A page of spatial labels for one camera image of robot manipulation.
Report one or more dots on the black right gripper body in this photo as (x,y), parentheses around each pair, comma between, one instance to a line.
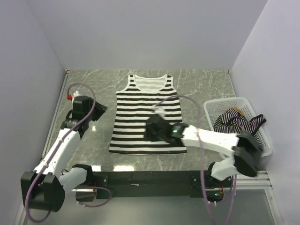
(149,135)

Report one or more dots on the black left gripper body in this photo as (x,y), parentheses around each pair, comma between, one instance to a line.
(91,105)

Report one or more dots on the black white striped tank top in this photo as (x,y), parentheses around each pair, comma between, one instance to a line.
(134,104)

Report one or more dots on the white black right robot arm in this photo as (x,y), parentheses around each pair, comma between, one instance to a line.
(242,150)

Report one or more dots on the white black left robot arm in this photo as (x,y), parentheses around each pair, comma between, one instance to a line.
(45,187)

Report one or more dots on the purple striped tank top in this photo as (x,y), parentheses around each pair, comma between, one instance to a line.
(233,122)

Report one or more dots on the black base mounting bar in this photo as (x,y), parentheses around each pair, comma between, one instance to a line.
(146,184)

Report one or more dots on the white plastic laundry basket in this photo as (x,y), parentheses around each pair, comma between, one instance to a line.
(216,107)

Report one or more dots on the orange garment in basket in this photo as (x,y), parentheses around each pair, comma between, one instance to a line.
(238,110)

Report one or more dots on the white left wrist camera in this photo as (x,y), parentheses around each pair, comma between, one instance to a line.
(71,97)

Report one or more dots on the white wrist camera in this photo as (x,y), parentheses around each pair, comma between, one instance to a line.
(71,97)
(158,109)

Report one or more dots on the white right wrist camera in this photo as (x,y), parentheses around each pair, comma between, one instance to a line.
(158,109)

